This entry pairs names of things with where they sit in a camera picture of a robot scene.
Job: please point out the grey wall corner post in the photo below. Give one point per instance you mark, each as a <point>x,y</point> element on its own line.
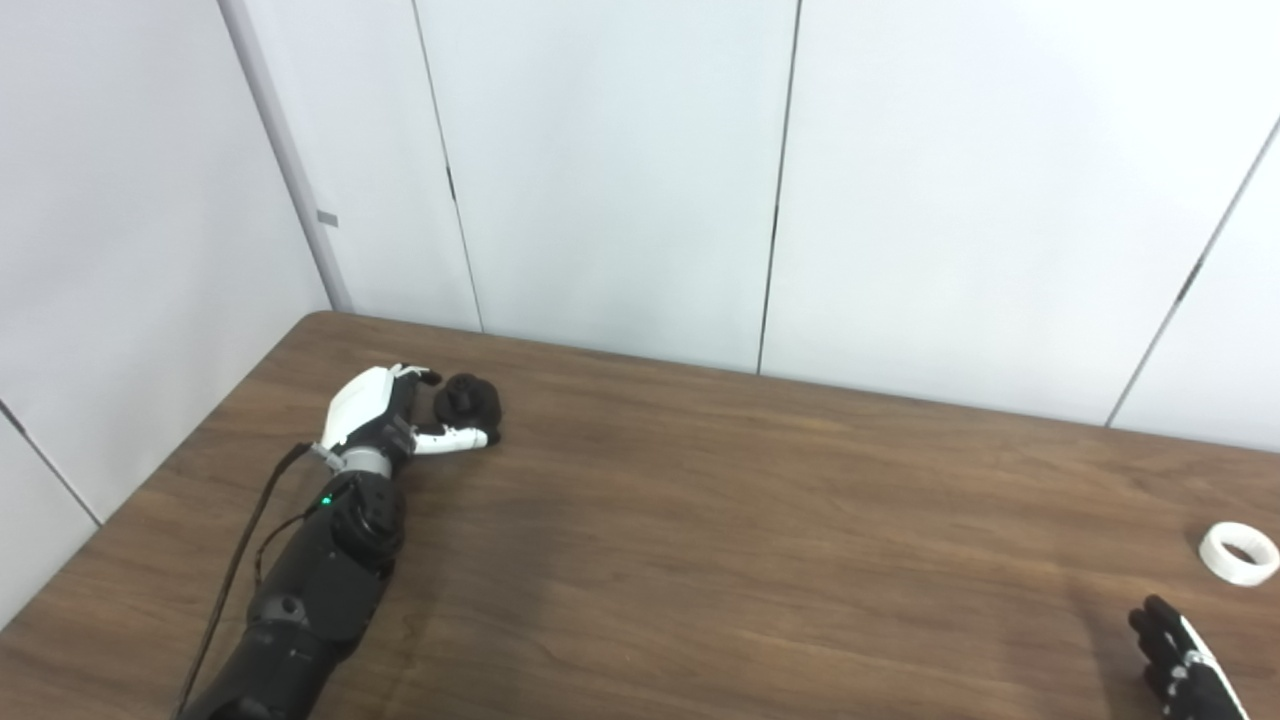
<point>285,160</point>

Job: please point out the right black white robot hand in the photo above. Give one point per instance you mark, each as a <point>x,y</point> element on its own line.
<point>1185,670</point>

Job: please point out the round black plastic part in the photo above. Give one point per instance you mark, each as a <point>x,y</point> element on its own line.
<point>472,402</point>

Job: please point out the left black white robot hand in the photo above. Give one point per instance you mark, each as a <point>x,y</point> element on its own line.
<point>360,405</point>

